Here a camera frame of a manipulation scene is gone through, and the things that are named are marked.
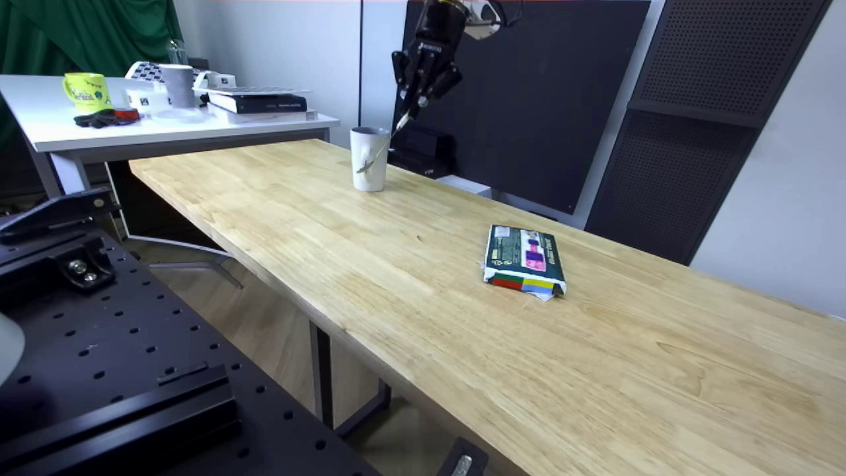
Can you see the dark screen edge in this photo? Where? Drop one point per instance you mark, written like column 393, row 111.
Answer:
column 17, row 168

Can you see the red and black object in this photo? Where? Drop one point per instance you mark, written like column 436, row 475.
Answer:
column 106, row 117

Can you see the large black panel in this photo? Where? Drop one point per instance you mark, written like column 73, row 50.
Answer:
column 529, row 88

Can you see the white side table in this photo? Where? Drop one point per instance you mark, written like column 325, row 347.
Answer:
column 53, row 122

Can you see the black metal bracket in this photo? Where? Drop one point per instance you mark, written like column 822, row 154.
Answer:
column 85, row 270

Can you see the grey white mug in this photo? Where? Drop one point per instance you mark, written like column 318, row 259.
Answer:
column 178, row 85

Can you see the black table clamp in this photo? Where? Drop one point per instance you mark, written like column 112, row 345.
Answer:
column 463, row 462

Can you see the black metal rail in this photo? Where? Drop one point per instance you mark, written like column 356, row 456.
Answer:
column 114, row 425

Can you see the green marker box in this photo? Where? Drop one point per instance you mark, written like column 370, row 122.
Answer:
column 525, row 255

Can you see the white checkered small object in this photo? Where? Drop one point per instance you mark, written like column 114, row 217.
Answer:
column 144, row 88

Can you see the yellow cup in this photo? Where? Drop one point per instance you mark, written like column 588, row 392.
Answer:
column 85, row 91

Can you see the white spoon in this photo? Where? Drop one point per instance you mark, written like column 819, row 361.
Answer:
column 402, row 119

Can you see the black table leg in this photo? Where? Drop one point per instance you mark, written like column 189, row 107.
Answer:
column 322, row 380

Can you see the white ceramic mug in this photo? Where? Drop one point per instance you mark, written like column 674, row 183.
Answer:
column 367, row 173

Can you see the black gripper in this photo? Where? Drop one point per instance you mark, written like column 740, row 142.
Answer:
column 440, row 35

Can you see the dark perforated panel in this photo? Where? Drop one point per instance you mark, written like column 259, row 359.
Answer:
column 703, row 134

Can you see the white round disc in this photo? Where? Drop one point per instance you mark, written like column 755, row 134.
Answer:
column 9, row 347

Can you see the small black box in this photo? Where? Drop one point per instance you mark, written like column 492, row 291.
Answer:
column 423, row 154

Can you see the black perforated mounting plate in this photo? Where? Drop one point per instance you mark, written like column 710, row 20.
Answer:
column 114, row 345

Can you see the white frame post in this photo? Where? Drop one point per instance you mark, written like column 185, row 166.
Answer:
column 617, row 115

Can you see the green curtain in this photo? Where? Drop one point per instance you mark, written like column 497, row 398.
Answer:
column 81, row 35

